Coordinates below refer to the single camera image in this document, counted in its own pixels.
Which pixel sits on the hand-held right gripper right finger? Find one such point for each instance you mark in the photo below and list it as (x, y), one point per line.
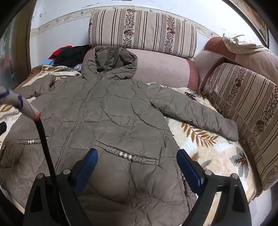
(188, 170)

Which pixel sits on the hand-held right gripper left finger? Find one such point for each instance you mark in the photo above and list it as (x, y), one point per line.
(86, 170)

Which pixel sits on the grey-brown quilted hooded coat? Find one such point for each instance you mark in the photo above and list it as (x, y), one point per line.
(119, 113)

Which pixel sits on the leaf print fleece blanket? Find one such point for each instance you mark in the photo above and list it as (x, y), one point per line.
(208, 152)

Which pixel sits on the pink bolster cushion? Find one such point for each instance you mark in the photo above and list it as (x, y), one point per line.
(165, 67)

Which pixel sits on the blue garment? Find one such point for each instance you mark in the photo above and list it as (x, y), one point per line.
(48, 62)

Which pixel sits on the black garment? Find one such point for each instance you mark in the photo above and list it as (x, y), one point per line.
(75, 56)

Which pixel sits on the red garment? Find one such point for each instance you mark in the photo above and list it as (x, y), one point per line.
(62, 51)

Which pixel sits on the pink sofa armrest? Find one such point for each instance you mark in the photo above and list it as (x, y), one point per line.
(260, 63)

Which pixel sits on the beige crumpled cloth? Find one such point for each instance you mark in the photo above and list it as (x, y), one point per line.
(239, 42)

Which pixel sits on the long striped floral cushion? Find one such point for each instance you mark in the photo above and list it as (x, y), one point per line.
(143, 30)

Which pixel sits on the wooden door frame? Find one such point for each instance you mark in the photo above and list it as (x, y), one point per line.
(23, 43)

